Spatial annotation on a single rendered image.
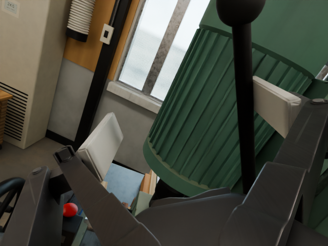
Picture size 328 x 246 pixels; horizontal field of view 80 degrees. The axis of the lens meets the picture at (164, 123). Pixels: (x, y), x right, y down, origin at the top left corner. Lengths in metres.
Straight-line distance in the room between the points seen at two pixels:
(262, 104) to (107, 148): 0.13
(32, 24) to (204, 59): 1.61
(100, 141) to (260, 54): 0.19
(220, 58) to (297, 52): 0.08
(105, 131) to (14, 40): 1.74
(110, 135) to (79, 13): 1.57
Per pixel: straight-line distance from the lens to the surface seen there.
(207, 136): 0.27
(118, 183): 0.72
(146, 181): 0.71
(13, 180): 0.62
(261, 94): 0.17
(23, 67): 1.89
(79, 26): 1.73
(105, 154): 0.16
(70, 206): 0.46
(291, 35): 0.26
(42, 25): 1.74
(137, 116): 1.85
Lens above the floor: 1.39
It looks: 22 degrees down
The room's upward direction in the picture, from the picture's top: 26 degrees clockwise
